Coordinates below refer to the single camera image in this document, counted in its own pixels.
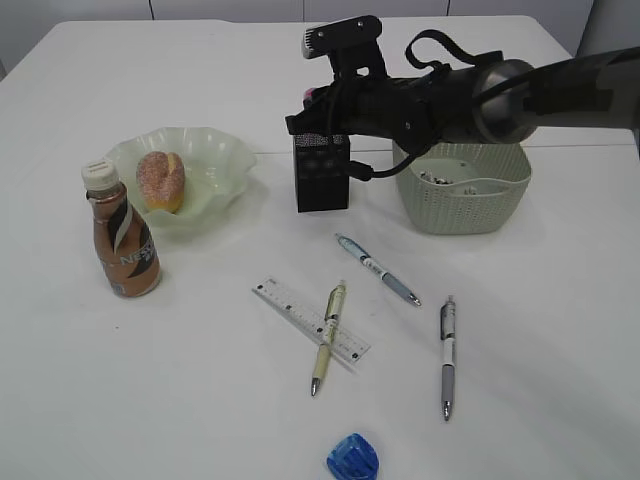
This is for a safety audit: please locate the black mesh pen holder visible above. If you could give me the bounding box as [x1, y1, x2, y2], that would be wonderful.
[293, 133, 350, 213]

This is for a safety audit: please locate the pale green wavy glass plate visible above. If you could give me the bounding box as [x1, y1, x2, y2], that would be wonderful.
[104, 127, 256, 231]

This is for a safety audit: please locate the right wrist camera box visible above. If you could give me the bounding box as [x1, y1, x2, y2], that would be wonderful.
[301, 15, 388, 80]

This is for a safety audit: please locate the clear plastic ruler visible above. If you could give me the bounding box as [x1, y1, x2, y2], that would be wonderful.
[252, 277, 370, 366]

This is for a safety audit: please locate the grey white pen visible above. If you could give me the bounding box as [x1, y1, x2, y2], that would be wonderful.
[440, 295, 456, 422]

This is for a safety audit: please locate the cream yellow-green pen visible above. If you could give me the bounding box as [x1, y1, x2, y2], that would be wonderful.
[310, 280, 346, 398]

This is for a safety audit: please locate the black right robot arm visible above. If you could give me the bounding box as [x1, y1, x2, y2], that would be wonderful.
[285, 48, 639, 154]

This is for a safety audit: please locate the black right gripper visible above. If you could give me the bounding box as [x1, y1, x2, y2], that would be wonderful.
[285, 77, 440, 153]

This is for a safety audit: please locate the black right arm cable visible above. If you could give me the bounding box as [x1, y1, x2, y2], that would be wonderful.
[344, 29, 506, 182]

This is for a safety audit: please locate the brown Nescafe coffee bottle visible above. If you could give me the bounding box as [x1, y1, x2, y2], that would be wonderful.
[81, 160, 161, 298]

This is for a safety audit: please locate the sugared bread roll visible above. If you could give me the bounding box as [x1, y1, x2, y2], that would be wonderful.
[136, 151, 186, 214]

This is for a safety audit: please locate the light blue white pen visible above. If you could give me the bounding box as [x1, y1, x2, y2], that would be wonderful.
[335, 233, 422, 307]

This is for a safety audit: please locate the blue pencil sharpener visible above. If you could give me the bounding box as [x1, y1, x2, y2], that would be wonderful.
[326, 433, 379, 480]

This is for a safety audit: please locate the pale green plastic basket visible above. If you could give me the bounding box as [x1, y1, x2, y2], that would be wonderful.
[395, 143, 532, 235]

